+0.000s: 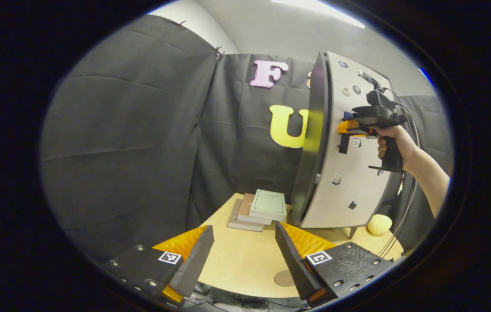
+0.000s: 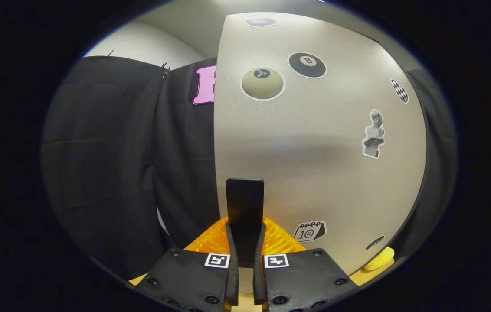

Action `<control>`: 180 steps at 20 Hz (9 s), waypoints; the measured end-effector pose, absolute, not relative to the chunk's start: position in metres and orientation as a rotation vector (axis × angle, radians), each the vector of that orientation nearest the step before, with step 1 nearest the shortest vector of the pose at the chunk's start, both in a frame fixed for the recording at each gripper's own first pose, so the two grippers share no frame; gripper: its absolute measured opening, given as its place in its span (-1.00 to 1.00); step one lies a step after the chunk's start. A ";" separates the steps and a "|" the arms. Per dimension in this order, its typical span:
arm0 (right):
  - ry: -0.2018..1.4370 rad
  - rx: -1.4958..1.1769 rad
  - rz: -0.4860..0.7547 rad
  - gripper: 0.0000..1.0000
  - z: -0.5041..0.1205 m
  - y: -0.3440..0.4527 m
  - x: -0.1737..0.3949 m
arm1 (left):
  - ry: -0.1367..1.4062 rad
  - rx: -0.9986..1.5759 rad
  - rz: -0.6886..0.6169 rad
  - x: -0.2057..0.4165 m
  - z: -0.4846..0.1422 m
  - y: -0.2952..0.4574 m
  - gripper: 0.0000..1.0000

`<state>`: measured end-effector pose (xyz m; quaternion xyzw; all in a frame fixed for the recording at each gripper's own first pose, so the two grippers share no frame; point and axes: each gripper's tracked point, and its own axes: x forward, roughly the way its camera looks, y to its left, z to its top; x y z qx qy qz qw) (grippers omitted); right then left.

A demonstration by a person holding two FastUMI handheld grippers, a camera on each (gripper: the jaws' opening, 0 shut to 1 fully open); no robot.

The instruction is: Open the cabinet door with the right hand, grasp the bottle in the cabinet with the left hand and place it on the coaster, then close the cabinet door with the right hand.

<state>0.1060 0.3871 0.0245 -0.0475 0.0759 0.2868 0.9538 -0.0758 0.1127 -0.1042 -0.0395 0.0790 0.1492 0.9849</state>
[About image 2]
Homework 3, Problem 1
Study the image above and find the black backdrop cloth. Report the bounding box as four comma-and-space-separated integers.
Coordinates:
39, 55, 458, 282

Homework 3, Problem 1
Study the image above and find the yellow plush toy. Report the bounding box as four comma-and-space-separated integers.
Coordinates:
363, 246, 396, 272

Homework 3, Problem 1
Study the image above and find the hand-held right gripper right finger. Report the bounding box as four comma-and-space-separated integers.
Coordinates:
252, 217, 359, 312

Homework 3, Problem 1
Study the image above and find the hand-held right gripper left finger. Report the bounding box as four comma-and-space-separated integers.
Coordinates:
135, 217, 239, 312

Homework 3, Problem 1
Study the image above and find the black door handle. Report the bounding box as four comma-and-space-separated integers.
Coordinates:
226, 179, 265, 268

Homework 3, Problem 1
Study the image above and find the grey cabinet door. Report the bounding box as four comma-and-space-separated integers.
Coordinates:
213, 12, 428, 278

